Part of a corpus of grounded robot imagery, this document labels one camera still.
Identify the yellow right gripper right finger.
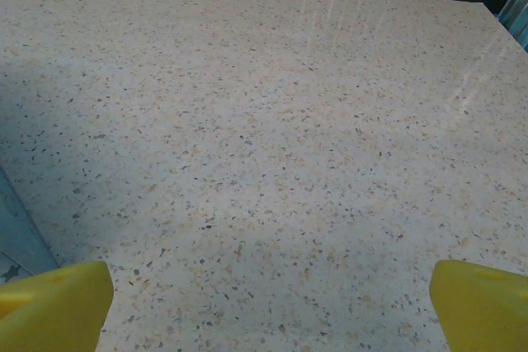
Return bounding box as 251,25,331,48
429,259,528,352

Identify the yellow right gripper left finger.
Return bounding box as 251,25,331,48
0,260,115,352

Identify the aluminium frame post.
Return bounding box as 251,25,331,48
497,0,528,53

